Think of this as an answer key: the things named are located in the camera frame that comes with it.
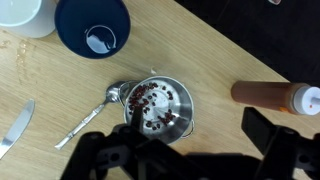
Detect red beans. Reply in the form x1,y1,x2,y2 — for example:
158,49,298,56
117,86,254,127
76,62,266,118
128,82,176,131

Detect silver table knife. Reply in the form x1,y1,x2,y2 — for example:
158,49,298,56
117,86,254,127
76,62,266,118
0,98,36,161

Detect silver bamboo-handle spoon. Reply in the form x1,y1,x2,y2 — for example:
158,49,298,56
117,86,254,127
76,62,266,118
54,80,129,151

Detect white bowl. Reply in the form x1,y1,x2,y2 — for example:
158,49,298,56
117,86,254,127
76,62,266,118
0,0,58,39

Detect small steel bowl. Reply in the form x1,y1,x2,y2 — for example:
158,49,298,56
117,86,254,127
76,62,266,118
119,75,196,146

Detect brown sauce squeeze bottle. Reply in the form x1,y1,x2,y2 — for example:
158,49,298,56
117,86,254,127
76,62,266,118
230,80,320,117

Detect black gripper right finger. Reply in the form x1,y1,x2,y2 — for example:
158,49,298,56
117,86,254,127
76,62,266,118
241,106,320,180

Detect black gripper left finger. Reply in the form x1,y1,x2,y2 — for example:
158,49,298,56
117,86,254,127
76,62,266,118
60,106,188,180

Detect navy blue cup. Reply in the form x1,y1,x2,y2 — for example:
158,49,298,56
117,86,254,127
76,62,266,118
54,0,132,60

